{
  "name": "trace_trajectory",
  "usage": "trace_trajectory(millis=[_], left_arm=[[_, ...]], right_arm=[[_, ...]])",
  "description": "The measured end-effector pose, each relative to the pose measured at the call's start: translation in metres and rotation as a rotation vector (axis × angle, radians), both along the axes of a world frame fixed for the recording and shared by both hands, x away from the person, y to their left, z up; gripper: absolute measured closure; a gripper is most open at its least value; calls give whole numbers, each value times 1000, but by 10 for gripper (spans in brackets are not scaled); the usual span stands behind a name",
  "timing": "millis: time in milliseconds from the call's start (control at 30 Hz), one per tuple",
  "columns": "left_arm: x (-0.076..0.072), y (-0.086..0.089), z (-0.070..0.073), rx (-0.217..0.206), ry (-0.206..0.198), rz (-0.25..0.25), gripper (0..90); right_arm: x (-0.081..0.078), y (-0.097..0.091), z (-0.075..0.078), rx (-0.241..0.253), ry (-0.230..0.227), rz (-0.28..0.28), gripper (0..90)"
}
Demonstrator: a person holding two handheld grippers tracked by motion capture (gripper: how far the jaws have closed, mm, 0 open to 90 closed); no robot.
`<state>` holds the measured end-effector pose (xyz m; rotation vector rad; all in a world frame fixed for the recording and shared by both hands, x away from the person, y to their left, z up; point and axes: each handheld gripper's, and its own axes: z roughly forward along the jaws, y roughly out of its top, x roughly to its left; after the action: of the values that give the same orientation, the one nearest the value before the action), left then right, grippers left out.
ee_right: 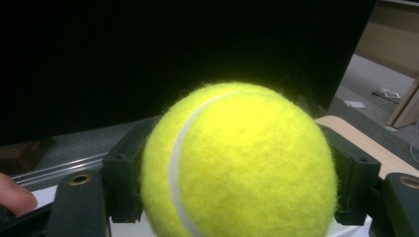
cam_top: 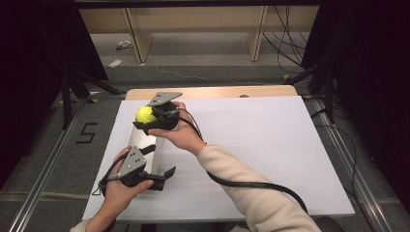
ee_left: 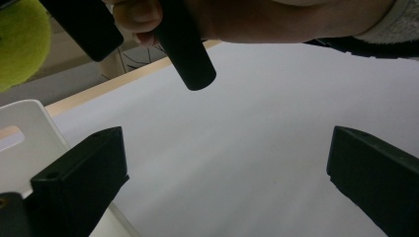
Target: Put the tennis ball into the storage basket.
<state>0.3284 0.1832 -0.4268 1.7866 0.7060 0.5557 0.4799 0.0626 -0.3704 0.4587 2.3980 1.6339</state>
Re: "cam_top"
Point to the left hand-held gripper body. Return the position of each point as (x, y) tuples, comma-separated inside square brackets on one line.
[(132, 162)]

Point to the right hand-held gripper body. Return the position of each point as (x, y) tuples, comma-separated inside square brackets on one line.
[(166, 117)]

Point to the yellow tennis ball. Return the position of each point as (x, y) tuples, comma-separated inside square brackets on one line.
[(144, 115)]

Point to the person's right hand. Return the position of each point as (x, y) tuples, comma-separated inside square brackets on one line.
[(182, 135)]

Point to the person's left hand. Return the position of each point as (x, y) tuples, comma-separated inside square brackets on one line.
[(117, 193)]

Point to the wooden table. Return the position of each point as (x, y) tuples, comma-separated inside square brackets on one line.
[(209, 92)]

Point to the yellow tape marker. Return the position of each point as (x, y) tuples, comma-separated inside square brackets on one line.
[(286, 77), (93, 101)]

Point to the white paper scrap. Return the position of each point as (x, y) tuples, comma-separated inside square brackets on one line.
[(115, 63)]

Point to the black tripod stand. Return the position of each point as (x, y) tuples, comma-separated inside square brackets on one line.
[(328, 93), (67, 103)]

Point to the small white floor litter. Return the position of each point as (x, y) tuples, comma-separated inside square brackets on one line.
[(124, 44)]

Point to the white board sheet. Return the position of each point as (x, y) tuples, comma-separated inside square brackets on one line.
[(257, 135)]

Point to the beige wooden shelf unit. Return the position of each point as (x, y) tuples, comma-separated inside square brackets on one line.
[(199, 19)]

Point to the black curtain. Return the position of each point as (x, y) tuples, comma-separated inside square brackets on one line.
[(32, 64), (370, 64)]

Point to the aluminium floor rail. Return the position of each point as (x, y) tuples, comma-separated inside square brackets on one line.
[(35, 193), (357, 180)]

